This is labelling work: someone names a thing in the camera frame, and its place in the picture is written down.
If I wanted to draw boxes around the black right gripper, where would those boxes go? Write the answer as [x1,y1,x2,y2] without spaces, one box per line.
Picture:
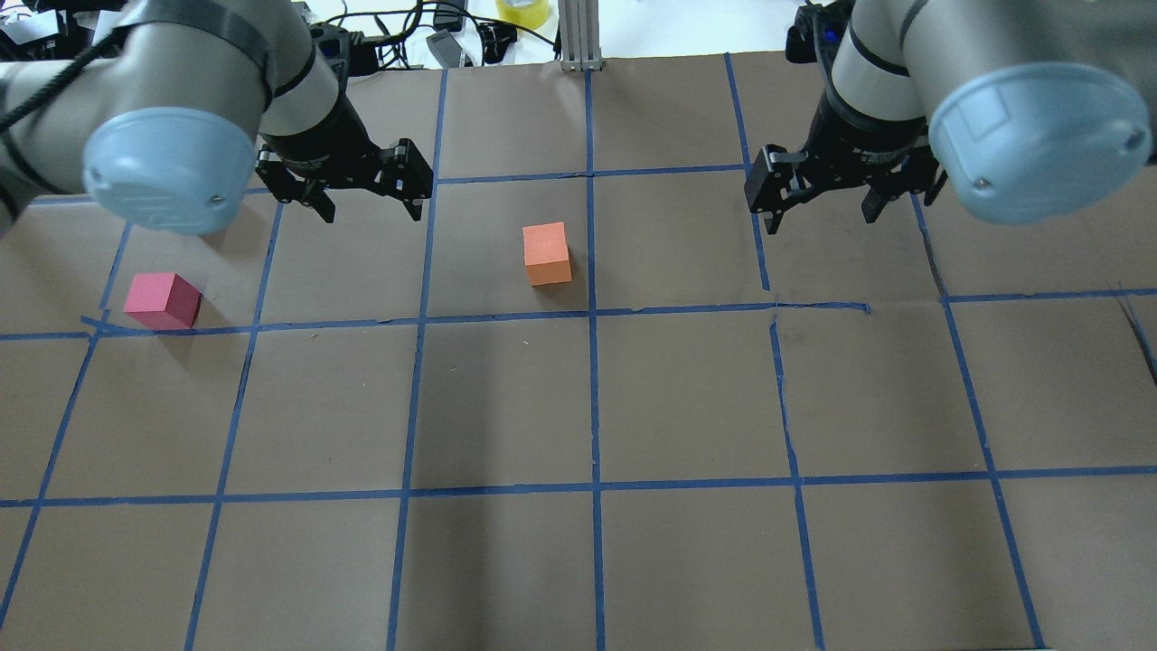
[744,108,945,235]

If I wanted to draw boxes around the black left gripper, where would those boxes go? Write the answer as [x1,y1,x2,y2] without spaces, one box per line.
[256,136,434,225]

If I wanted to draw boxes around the orange foam cube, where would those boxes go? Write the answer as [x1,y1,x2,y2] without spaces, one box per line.
[522,222,573,288]

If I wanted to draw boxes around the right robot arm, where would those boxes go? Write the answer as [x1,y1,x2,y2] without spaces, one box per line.
[744,1,1156,234]

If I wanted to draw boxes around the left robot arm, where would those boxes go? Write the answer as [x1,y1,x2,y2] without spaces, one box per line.
[3,1,434,235]

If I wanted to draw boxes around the pink foam cube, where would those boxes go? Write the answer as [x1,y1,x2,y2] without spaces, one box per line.
[121,273,202,331]

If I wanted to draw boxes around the yellow tape roll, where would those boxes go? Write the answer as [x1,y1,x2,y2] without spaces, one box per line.
[495,0,550,30]

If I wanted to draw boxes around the aluminium frame post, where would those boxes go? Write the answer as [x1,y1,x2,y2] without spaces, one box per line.
[557,0,604,71]

